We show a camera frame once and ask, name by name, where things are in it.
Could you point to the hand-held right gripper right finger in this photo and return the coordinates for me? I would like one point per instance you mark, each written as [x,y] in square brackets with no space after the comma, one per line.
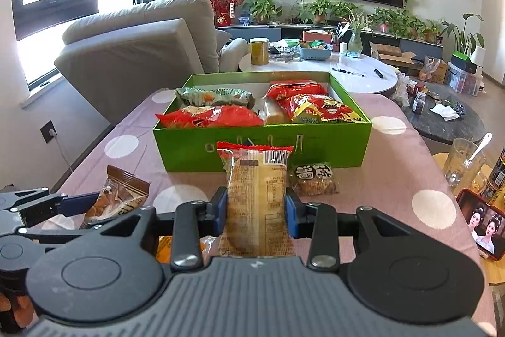
[292,214]

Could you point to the metal spoon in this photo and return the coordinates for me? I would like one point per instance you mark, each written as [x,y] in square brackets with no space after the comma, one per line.
[477,155]

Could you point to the bread packet with red edge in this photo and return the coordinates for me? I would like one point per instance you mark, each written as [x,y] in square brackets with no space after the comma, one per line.
[254,195]

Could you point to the tall leafy potted plant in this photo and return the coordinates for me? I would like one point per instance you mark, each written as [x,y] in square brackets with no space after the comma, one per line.
[463,33]

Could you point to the long red snack packet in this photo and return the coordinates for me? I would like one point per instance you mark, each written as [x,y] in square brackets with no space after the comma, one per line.
[209,118]

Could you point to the small white bottle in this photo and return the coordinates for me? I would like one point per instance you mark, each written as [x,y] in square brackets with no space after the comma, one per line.
[343,48]

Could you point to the open cardboard box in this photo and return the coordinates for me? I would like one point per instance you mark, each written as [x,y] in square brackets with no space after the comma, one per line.
[392,54]

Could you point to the glass jar with dark contents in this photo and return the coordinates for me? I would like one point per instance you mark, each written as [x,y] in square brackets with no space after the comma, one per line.
[418,104]

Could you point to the row of potted plants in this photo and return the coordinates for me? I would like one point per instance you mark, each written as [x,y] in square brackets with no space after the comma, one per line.
[319,9]

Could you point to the dark round table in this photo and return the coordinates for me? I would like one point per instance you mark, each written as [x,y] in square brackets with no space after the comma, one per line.
[446,129]

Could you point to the red and yellow snack packet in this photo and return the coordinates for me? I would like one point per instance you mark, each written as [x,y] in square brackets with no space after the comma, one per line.
[323,110]

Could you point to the black pen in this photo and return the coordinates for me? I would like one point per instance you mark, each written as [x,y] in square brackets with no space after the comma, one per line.
[349,72]

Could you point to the white tissue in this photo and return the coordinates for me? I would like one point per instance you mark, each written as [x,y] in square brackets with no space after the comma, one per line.
[444,112]

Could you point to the long grey television console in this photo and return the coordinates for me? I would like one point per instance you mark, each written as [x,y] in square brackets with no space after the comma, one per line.
[260,32]

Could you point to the orange snack packet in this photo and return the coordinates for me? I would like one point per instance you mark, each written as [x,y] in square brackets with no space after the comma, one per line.
[165,248]

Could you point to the yellow canister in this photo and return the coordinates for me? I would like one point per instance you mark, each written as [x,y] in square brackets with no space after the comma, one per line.
[259,52]

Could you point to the drinking glass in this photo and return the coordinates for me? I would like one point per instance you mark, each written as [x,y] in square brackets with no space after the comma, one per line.
[461,167]

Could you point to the clear bread packet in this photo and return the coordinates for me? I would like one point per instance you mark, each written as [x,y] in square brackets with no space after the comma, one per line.
[273,114]

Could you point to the round cake packet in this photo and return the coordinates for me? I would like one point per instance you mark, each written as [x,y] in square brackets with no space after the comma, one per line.
[314,180]

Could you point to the brown snack packet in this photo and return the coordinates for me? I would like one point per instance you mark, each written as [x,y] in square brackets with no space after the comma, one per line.
[118,195]

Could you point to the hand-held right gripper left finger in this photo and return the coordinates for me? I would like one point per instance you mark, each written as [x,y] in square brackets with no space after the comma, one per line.
[219,210]

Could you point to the green cardboard box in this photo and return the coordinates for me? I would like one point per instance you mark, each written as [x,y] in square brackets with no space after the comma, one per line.
[260,153]

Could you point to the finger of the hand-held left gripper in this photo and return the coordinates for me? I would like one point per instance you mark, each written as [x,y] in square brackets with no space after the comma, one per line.
[59,233]
[81,204]

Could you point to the beige recliner sofa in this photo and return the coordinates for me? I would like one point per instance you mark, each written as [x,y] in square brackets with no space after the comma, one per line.
[138,45]

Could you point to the round white table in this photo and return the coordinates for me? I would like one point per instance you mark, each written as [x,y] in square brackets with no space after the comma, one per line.
[355,82]

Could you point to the red flower decoration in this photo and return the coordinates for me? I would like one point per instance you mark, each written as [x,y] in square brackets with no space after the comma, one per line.
[229,1]

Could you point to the pink polka dot tablecloth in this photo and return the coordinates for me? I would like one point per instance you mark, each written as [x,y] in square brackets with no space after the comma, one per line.
[374,179]

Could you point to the clear plastic bag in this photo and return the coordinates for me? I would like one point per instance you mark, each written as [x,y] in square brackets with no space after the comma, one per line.
[400,90]

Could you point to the black wall socket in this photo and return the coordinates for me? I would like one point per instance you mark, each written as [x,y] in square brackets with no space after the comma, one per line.
[49,131]

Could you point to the dark drink can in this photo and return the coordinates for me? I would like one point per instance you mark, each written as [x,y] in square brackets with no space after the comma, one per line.
[497,179]

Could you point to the green and black box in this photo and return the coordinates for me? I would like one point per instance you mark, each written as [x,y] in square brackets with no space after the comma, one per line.
[463,62]

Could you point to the small teal packet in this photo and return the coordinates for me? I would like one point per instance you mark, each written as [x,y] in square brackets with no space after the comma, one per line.
[354,54]

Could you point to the clear storage box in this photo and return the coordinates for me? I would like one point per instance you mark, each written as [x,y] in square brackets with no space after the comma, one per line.
[465,82]

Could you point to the blue plastic basket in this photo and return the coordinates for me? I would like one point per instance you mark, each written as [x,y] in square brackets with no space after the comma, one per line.
[315,52]

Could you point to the pile of clear wrappers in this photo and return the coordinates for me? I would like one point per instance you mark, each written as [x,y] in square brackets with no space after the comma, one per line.
[284,50]

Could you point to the phone in red case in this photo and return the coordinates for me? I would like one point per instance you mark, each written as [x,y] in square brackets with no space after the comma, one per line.
[483,222]

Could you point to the red storage box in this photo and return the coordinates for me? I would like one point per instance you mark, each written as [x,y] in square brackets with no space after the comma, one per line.
[317,36]

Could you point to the glass vase with plant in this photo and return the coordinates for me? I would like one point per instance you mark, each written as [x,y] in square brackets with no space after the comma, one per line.
[356,39]

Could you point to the green snack packet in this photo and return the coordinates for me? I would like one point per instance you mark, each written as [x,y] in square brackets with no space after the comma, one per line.
[217,97]

